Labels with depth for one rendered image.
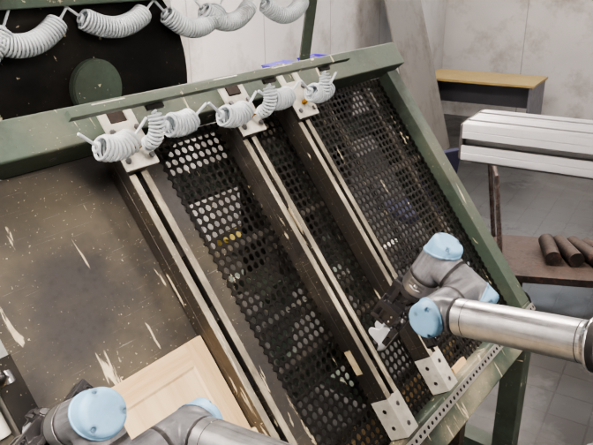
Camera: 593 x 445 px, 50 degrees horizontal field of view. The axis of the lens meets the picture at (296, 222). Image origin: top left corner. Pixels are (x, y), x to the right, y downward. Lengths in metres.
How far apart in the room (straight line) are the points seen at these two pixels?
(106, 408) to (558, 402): 3.09
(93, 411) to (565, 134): 0.72
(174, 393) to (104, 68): 1.06
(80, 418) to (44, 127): 0.80
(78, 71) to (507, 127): 1.53
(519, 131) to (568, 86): 8.96
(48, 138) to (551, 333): 1.13
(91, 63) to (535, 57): 8.19
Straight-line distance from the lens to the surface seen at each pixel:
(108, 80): 2.14
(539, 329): 1.20
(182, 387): 1.59
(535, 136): 0.77
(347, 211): 2.08
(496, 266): 2.70
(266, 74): 1.83
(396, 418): 1.96
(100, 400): 0.99
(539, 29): 9.72
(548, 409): 3.75
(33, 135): 1.57
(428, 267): 1.43
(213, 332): 1.61
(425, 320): 1.29
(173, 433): 1.06
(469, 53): 9.99
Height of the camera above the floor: 2.21
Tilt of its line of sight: 22 degrees down
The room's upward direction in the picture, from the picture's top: 1 degrees counter-clockwise
